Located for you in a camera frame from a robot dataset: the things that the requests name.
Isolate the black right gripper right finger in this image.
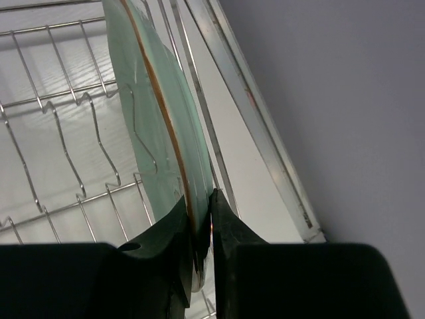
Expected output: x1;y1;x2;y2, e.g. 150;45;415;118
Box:
209;189;409;318

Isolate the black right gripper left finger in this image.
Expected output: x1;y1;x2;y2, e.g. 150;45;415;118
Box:
1;199;193;318

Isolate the green flower pattern plate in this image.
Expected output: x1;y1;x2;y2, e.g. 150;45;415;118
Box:
102;1;214;292

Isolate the metal wire dish rack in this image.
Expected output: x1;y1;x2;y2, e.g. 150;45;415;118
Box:
1;1;259;245

